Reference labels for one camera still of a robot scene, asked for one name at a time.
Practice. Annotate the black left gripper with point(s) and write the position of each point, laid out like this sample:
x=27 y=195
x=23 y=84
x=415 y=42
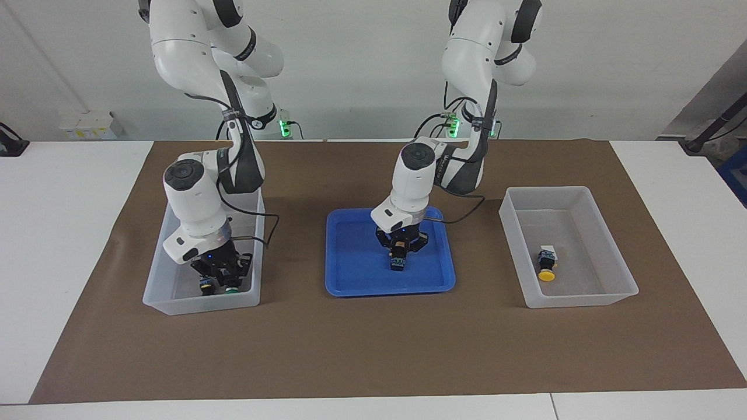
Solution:
x=411 y=238

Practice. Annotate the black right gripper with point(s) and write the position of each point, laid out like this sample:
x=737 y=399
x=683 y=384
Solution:
x=219 y=259

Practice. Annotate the green push button switch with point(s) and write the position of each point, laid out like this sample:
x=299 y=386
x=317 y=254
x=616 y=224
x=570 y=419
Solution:
x=231 y=289

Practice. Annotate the yellow mushroom push button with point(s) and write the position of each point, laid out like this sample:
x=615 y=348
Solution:
x=547 y=268
x=398 y=262

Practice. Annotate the green push button yellow clip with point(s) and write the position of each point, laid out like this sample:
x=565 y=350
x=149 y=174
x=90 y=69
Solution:
x=205 y=287

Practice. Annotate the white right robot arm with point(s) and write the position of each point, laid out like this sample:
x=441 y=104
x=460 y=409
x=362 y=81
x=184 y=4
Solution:
x=195 y=198

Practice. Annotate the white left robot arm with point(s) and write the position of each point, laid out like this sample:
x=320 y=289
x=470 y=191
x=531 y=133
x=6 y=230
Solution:
x=467 y=52

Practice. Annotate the stack of white boxes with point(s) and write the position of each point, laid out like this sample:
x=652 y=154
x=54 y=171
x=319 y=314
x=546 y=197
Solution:
x=87 y=125

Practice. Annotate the blue plastic tray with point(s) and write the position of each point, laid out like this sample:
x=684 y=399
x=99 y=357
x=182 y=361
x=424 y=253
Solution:
x=350 y=262

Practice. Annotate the translucent white plastic box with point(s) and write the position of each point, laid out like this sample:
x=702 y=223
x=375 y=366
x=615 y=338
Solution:
x=163 y=286
x=595 y=268

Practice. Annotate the brown table mat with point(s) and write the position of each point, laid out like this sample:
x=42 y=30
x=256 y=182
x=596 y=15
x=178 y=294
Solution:
x=373 y=350

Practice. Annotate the green lit base connector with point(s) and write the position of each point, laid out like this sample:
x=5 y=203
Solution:
x=285 y=125
x=452 y=124

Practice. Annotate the black desk object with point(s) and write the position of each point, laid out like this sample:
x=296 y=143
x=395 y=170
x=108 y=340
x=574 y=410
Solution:
x=11 y=144

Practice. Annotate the black stand pole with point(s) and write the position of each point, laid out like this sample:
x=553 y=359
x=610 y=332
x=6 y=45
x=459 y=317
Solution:
x=715 y=125

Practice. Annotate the blue crate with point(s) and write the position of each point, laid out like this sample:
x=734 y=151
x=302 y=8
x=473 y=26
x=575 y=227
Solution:
x=735 y=175

